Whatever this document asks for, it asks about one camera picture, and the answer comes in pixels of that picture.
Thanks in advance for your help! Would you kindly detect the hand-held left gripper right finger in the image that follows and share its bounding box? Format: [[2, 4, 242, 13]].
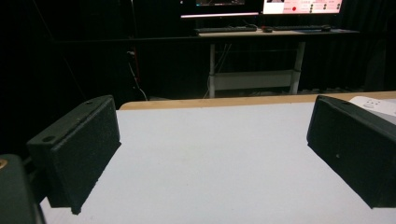
[[305, 94, 396, 209]]

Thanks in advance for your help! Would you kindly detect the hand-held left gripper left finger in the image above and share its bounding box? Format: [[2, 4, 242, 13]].
[[26, 94, 122, 216]]

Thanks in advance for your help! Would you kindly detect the white power strip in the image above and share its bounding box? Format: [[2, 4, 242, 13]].
[[348, 95, 396, 125]]

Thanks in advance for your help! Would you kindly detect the white-legged desk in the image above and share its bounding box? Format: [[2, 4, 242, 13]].
[[197, 28, 361, 99]]

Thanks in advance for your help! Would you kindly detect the black keyboard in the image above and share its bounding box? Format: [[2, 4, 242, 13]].
[[193, 25, 259, 35], [271, 24, 325, 32]]

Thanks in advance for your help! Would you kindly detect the bright computer monitor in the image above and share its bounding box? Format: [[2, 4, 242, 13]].
[[262, 0, 344, 16]]

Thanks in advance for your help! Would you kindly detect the dark computer monitor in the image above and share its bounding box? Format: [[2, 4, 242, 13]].
[[179, 0, 260, 20]]

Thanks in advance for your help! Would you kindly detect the white cable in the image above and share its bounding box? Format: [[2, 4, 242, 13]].
[[126, 50, 149, 102]]

